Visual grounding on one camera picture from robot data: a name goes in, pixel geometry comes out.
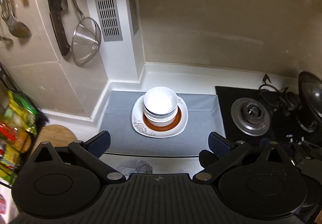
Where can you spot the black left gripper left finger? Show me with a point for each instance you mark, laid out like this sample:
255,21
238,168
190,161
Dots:
86,154

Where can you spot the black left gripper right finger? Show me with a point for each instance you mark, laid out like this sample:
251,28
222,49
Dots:
222,156

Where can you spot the brown round plate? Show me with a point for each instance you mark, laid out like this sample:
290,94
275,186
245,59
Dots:
163,126

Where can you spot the large white floral plate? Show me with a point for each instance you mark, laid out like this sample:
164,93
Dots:
141,128

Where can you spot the hanging kitchen cleaver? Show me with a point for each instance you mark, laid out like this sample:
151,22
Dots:
56,9

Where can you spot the wooden cutting board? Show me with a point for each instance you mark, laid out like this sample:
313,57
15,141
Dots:
57,135

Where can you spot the grey cloth mat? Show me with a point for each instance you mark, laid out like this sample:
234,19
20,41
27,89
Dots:
183,132

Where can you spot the black gas stove top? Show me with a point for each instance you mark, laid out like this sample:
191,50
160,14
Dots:
284,128

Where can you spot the black white patterned cloth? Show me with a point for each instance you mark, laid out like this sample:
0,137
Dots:
129,167

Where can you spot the blue white patterned bowl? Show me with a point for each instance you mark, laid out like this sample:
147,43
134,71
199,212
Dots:
158,120

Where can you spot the black pan support grate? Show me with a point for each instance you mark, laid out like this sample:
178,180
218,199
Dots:
278,99

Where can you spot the colourful snack packets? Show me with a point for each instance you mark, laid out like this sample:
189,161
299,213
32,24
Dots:
18,127

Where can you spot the cream white bowl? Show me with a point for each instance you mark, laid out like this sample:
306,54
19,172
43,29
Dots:
160,100

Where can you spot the black wok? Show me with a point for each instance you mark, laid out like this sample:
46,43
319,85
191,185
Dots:
309,89

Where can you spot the metal mesh strainer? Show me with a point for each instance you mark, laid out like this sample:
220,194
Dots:
86,39

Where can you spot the white ventilation grille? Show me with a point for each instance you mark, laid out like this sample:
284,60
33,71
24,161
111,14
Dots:
109,20

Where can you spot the gas burner with silver ring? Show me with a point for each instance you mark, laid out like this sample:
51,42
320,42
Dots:
250,116

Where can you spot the black wire rack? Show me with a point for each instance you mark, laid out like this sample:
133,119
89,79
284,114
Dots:
6,84

